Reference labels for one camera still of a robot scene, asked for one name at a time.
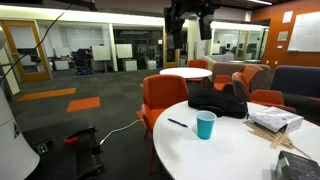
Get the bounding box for black cable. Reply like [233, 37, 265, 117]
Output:
[0, 3, 73, 84]

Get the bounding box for beige sofa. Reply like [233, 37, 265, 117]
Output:
[202, 55, 271, 92]

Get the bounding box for orange clamp handle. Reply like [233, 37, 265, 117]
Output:
[63, 134, 81, 145]

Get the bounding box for whiteboard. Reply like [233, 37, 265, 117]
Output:
[286, 11, 320, 54]

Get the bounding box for white standing board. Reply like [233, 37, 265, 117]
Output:
[91, 44, 112, 62]
[115, 43, 134, 60]

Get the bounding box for grey wall sign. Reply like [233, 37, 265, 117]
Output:
[277, 30, 289, 43]

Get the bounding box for wooden stick bundle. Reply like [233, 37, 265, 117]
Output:
[244, 120, 312, 160]

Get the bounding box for wooden glass door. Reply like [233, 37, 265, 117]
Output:
[1, 20, 53, 83]
[162, 27, 181, 70]

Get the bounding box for black cart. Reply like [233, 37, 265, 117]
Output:
[22, 124, 105, 180]

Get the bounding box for white printed paper box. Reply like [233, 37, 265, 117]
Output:
[248, 106, 305, 134]

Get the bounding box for dark grey box green label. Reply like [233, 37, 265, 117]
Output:
[275, 150, 320, 180]

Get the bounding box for light blue plastic cup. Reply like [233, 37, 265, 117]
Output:
[194, 110, 218, 141]

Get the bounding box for black bag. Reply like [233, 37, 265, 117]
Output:
[187, 87, 250, 120]

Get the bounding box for dark blue sofa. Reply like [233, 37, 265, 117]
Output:
[270, 64, 320, 124]

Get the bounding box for white round table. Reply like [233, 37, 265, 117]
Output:
[158, 66, 213, 80]

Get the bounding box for black office chair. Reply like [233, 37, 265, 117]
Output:
[72, 47, 94, 76]

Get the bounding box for orange brown chair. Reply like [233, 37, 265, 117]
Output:
[231, 71, 297, 114]

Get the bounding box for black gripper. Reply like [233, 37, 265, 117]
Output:
[163, 0, 224, 50]

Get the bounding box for ceiling light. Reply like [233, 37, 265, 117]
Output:
[247, 0, 273, 6]

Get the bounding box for white cable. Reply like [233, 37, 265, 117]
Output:
[98, 118, 144, 146]

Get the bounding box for white paper sheet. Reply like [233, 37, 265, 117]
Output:
[281, 10, 294, 25]

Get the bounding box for black power socket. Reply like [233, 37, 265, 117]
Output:
[32, 138, 55, 156]

